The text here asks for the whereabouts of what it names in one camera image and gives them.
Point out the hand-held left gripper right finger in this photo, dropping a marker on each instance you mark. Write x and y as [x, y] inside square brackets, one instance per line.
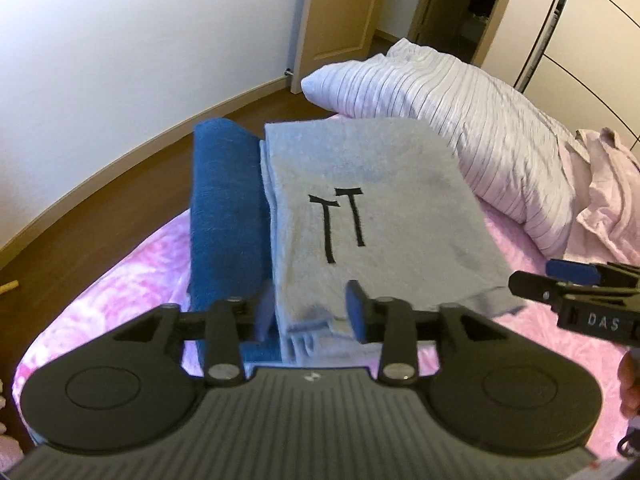
[356, 310]

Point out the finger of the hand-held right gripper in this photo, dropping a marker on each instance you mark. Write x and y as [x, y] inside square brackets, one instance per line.
[535, 287]
[575, 271]

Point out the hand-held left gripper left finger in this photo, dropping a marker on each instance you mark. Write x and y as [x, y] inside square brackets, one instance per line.
[227, 325]

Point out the blue garment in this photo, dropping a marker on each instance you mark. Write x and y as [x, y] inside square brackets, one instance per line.
[225, 210]

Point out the grey-blue shirt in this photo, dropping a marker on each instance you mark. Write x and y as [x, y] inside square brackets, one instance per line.
[390, 185]

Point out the person's right hand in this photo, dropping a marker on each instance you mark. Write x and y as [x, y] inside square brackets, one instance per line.
[631, 385]

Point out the pale pink blanket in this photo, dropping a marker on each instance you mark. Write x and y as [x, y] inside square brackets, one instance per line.
[610, 190]

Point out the pink floral bed sheet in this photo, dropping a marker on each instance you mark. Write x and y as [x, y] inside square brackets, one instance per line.
[100, 300]

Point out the light pink crumpled blanket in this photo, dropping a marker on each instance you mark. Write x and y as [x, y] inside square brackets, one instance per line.
[450, 110]

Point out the small wooden item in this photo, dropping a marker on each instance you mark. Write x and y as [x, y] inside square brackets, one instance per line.
[9, 288]

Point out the white wardrobe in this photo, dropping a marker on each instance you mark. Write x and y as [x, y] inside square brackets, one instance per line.
[590, 35]

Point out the wooden door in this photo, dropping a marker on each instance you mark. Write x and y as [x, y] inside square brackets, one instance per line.
[340, 10]

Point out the wooden door frame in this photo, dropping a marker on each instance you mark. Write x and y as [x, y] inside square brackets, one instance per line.
[450, 5]

